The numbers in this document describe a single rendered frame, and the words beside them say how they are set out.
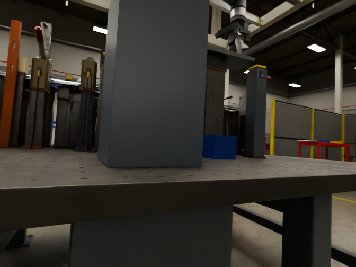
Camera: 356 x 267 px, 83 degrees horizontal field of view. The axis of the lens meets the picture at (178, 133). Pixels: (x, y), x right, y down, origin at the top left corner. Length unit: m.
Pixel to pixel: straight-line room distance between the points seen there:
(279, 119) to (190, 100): 5.33
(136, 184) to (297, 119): 6.17
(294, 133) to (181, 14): 5.82
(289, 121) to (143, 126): 5.74
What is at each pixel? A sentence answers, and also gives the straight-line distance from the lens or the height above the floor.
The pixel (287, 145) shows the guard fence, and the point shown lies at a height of 0.85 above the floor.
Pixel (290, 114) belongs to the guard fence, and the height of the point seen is 1.70.
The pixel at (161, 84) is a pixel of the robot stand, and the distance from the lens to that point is 0.42.
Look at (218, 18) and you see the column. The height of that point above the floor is 6.17.
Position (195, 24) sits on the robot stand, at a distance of 0.51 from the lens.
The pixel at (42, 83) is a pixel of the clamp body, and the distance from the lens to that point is 0.96.
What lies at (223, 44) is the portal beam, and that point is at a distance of 5.73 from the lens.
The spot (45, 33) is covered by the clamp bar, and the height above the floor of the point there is 1.17.
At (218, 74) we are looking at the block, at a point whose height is 1.07.
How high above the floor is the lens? 0.75
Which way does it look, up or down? 3 degrees up
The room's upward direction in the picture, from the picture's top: 3 degrees clockwise
